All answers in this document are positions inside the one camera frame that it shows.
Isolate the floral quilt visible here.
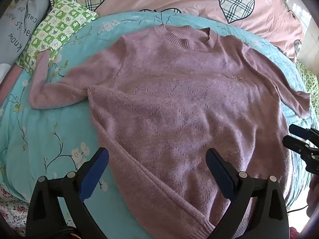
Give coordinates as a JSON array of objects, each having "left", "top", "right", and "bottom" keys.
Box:
[{"left": 0, "top": 182, "right": 33, "bottom": 239}]

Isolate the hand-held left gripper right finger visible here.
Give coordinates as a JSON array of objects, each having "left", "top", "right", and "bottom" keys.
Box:
[{"left": 206, "top": 148, "right": 289, "bottom": 239}]

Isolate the green patterned cloth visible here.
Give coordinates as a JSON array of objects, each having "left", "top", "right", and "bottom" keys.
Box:
[{"left": 298, "top": 62, "right": 319, "bottom": 100}]

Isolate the pink knitted sweater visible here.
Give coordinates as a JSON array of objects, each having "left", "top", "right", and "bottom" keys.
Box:
[{"left": 29, "top": 25, "right": 311, "bottom": 239}]

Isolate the green checkered pillow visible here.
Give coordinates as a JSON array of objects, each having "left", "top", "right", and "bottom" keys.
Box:
[{"left": 15, "top": 0, "right": 99, "bottom": 76}]

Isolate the pink cloth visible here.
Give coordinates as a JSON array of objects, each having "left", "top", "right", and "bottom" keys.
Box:
[{"left": 0, "top": 63, "right": 25, "bottom": 100}]

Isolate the grey pillow with lettering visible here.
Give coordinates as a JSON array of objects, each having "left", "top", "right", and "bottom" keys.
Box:
[{"left": 0, "top": 0, "right": 51, "bottom": 65}]

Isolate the thin black cable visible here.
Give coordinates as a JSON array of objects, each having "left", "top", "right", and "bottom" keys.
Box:
[{"left": 288, "top": 204, "right": 311, "bottom": 213}]

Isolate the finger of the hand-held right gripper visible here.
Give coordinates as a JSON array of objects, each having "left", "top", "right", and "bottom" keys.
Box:
[
  {"left": 282, "top": 135, "right": 319, "bottom": 160},
  {"left": 289, "top": 124, "right": 319, "bottom": 141}
]

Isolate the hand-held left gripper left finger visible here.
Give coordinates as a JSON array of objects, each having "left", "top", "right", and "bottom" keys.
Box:
[{"left": 26, "top": 147, "right": 109, "bottom": 239}]

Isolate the person's right forearm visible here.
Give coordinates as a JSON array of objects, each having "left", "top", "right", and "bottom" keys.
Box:
[{"left": 306, "top": 179, "right": 318, "bottom": 218}]

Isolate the teal floral bed sheet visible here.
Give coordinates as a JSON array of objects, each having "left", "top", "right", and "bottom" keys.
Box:
[{"left": 0, "top": 12, "right": 319, "bottom": 239}]

